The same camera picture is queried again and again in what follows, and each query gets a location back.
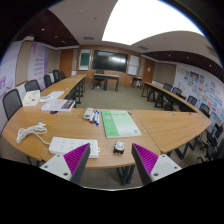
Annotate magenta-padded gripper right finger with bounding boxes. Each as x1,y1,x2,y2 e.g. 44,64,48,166
130,143,183,186

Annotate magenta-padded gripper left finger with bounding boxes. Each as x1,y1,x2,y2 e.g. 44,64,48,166
39,143,92,185

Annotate small dark grey charger block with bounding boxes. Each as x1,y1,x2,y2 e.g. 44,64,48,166
113,140,127,155

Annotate white power strip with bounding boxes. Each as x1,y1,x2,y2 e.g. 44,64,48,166
48,136,101,159

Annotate red whiteboard marker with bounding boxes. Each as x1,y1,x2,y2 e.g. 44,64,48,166
88,110,96,124

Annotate green and white booklet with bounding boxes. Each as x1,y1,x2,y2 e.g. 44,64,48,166
100,109,143,139

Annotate white remote control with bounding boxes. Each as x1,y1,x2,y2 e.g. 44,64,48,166
82,107,95,121

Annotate white book with dark cover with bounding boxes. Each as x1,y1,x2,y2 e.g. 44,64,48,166
40,98,77,113

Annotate white paper sheets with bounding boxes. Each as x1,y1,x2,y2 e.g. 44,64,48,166
38,90,65,103

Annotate long wooden table row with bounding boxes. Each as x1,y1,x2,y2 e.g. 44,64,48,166
39,73,87,104
141,81,201,113

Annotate black office chairs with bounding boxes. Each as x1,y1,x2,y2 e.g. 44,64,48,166
2,69,68,121
162,82,224,163

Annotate white paper bag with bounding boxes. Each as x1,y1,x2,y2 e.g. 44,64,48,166
22,89,41,107

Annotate small wooden side table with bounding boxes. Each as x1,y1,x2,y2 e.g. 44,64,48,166
131,76,144,89

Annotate wooden presenter desk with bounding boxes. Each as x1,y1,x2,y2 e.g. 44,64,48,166
93,73,121,92

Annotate black presenter desk chair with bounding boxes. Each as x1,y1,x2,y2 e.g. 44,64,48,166
94,69,105,89

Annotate brown wooden door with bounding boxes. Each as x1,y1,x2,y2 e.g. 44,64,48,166
59,49,74,78
142,58,156,84

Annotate large bright ceiling light panel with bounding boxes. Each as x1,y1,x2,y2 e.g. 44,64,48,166
101,0,205,46

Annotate bundled white power strip cable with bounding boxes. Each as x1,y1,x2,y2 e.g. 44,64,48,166
16,121,52,146

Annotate colourful wall posters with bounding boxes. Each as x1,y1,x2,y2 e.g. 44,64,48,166
178,68,224,129

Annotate white wall whiteboard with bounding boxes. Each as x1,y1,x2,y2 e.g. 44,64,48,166
128,54,141,76

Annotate green-tinted wall whiteboard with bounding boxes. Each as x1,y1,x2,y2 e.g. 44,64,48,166
78,48,92,72

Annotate purple wall banner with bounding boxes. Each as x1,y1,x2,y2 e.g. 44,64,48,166
27,41,50,91

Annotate large black wall screen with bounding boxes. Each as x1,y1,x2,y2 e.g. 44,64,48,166
92,49,129,74

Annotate white purple-printed wall banner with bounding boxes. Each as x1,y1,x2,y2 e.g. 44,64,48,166
0,41,23,131

